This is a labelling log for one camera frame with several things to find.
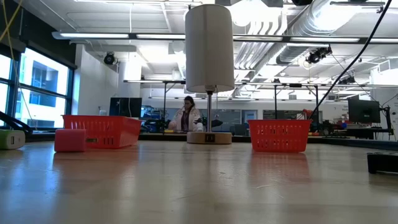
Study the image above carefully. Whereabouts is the pink charger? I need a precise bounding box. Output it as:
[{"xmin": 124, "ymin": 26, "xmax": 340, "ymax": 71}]
[{"xmin": 53, "ymin": 128, "xmax": 100, "ymax": 153}]

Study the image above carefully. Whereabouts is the black box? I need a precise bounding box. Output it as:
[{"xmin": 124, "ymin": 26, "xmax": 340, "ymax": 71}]
[{"xmin": 366, "ymin": 151, "xmax": 398, "ymax": 174}]

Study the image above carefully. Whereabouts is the green charger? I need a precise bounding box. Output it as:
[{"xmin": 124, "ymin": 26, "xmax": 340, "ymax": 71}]
[{"xmin": 0, "ymin": 129, "xmax": 26, "ymax": 151}]

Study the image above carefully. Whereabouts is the person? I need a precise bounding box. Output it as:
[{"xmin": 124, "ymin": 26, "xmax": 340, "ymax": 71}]
[{"xmin": 167, "ymin": 95, "xmax": 205, "ymax": 133}]

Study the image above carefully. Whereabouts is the white shade table lamp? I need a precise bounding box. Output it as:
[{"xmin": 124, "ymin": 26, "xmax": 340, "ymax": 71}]
[{"xmin": 184, "ymin": 3, "xmax": 236, "ymax": 145}]

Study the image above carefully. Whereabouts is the red plastic basket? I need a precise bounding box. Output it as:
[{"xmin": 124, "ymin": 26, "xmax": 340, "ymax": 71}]
[
  {"xmin": 61, "ymin": 114, "xmax": 143, "ymax": 149},
  {"xmin": 247, "ymin": 119, "xmax": 312, "ymax": 153}
]

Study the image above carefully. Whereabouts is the black ceiling spotlight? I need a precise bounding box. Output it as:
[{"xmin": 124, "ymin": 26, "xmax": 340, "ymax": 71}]
[
  {"xmin": 103, "ymin": 52, "xmax": 118, "ymax": 65},
  {"xmin": 305, "ymin": 45, "xmax": 333, "ymax": 65}
]

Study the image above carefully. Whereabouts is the long ceiling light bar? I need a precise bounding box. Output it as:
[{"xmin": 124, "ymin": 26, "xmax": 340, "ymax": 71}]
[{"xmin": 52, "ymin": 30, "xmax": 398, "ymax": 44}]

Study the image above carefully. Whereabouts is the large window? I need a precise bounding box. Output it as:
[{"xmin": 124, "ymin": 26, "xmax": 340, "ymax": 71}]
[{"xmin": 0, "ymin": 46, "xmax": 75, "ymax": 130}]

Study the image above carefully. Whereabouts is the black slanted bar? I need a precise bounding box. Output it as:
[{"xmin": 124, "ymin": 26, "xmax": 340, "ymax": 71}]
[{"xmin": 0, "ymin": 111, "xmax": 34, "ymax": 135}]

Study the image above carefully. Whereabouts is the black background rig frame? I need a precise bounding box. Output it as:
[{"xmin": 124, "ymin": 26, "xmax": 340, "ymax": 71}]
[{"xmin": 123, "ymin": 79, "xmax": 321, "ymax": 121}]

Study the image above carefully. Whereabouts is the black aluminium table frame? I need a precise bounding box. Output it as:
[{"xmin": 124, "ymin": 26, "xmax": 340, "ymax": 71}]
[{"xmin": 24, "ymin": 133, "xmax": 398, "ymax": 152}]

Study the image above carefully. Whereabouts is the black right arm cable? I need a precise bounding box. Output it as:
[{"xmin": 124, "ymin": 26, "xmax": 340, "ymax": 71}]
[{"xmin": 309, "ymin": 0, "xmax": 393, "ymax": 121}]

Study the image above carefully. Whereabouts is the yellow extension cable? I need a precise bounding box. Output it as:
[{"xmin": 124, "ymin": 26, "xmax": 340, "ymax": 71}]
[{"xmin": 0, "ymin": 0, "xmax": 24, "ymax": 43}]

